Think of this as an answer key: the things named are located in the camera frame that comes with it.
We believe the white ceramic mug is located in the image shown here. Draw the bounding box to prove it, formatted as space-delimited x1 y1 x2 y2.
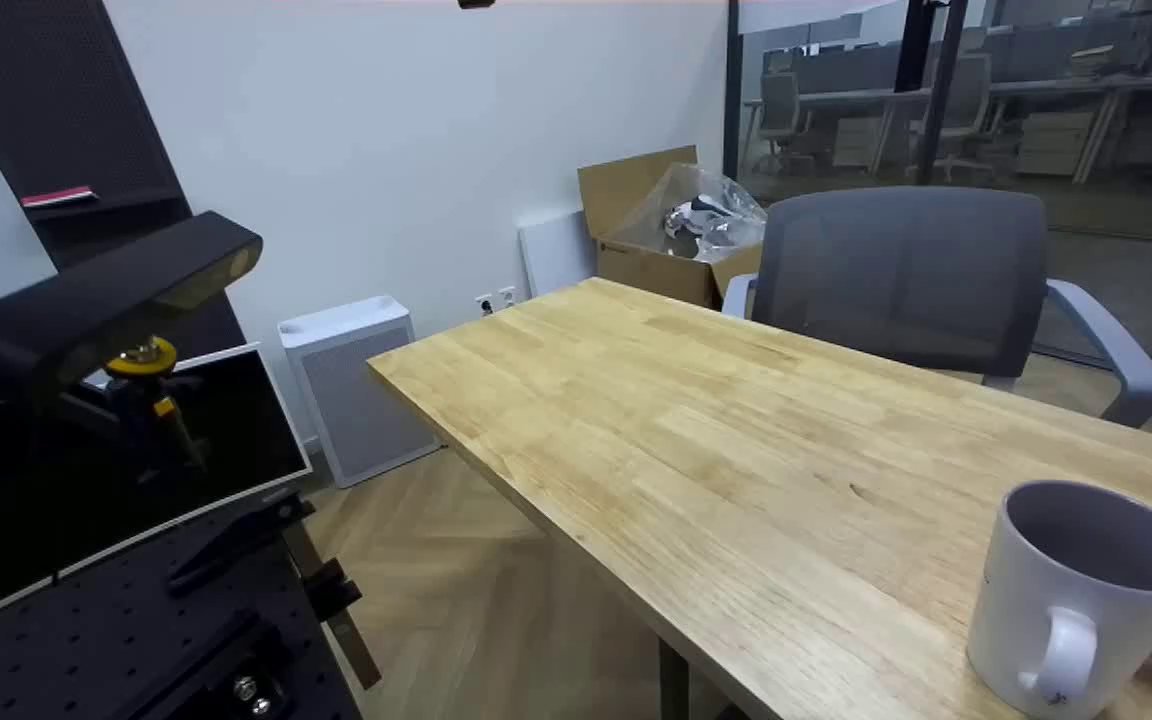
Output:
963 476 1152 720

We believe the white flat panel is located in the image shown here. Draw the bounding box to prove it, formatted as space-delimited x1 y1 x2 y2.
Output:
512 200 597 298

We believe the open cardboard box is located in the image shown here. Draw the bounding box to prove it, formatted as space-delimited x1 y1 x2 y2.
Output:
577 142 769 310

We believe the clear crumpled plastic bag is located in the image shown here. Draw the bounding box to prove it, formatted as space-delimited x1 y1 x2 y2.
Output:
635 159 769 264

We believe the white air purifier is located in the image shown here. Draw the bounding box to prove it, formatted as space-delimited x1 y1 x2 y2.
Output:
276 290 443 492

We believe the grey mesh office chair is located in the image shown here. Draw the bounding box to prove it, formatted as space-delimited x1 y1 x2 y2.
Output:
719 185 1152 432

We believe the black clamp with wood strip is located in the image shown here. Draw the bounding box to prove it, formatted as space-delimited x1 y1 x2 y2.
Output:
283 524 385 690

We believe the black table leg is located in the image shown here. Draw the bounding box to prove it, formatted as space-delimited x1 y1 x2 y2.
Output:
655 634 692 720

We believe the black pole behind glass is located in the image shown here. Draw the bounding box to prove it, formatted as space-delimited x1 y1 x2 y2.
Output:
893 0 972 185

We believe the red label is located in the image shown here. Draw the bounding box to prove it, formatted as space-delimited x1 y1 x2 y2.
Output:
22 179 99 215

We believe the black optical breadboard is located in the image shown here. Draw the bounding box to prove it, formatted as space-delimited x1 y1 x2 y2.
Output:
0 492 368 720

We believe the black slanted beam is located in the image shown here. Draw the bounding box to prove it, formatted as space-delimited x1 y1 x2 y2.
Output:
0 0 248 362

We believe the office desk behind glass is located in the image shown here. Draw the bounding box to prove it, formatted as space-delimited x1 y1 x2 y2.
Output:
790 52 1152 185

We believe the white wall outlet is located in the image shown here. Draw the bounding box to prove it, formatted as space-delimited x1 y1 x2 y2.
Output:
474 279 524 321

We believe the black glass partition frame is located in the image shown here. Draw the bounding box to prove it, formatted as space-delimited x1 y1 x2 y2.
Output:
723 0 747 177

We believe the black lever handle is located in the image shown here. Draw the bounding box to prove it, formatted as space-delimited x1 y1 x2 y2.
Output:
167 492 318 595

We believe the yellow knob camera mount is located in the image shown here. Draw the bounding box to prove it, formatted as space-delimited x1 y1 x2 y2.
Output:
99 333 211 476

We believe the black mount base with bolts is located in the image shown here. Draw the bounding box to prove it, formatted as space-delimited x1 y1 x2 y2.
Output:
133 606 300 720

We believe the black stereo camera bar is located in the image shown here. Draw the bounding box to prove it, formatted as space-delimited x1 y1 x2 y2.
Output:
0 206 270 404

